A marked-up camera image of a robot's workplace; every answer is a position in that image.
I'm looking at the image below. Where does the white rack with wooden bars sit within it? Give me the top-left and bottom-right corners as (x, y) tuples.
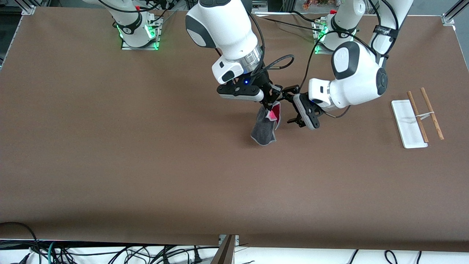
(391, 87), (445, 149)

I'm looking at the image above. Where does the orange object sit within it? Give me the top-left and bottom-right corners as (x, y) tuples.
(302, 0), (332, 11)

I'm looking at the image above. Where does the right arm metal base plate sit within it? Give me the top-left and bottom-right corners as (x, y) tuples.
(121, 15), (160, 51)

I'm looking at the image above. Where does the black cable across table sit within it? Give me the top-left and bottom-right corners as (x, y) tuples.
(258, 10), (324, 30)

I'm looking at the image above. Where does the black base cable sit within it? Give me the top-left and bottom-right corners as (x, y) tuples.
(141, 0), (177, 23)

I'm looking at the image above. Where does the metal post with wooden side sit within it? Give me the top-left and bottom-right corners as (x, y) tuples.
(211, 235), (239, 264)

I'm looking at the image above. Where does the black velcro cable strap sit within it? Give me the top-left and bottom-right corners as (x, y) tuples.
(373, 25), (399, 40)

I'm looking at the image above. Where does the grey and pink towel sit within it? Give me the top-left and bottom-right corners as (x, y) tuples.
(251, 102), (282, 146)

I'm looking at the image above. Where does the black looped floor cable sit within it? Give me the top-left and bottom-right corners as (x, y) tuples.
(0, 221), (41, 264)

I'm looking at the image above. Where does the aluminium frame corner bracket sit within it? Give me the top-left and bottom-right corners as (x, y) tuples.
(441, 0), (469, 26)
(20, 0), (38, 16)

